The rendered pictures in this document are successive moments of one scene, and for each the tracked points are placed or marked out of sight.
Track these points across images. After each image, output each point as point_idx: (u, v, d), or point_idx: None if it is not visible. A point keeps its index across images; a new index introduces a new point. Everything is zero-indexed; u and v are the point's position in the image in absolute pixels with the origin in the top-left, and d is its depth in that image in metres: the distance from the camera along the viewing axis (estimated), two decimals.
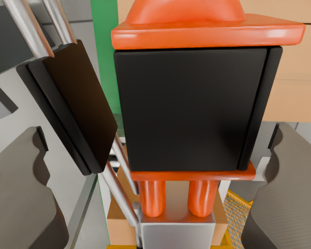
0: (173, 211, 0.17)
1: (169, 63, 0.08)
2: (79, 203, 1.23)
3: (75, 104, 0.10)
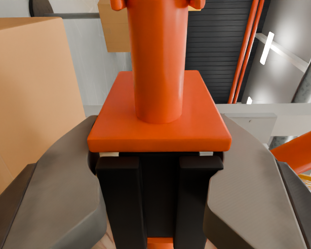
0: None
1: None
2: None
3: None
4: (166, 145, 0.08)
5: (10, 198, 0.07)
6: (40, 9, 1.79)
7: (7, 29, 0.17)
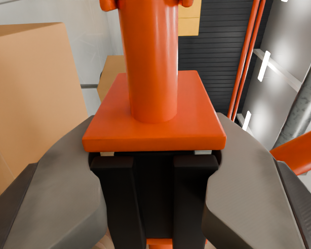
0: None
1: None
2: None
3: None
4: (160, 145, 0.08)
5: (11, 198, 0.07)
6: None
7: (9, 35, 0.18)
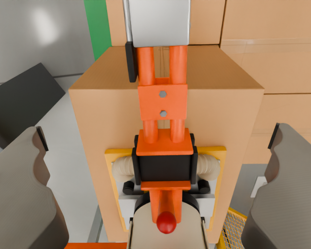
0: None
1: None
2: (93, 231, 1.40)
3: None
4: (137, 142, 0.31)
5: None
6: None
7: (206, 89, 0.40)
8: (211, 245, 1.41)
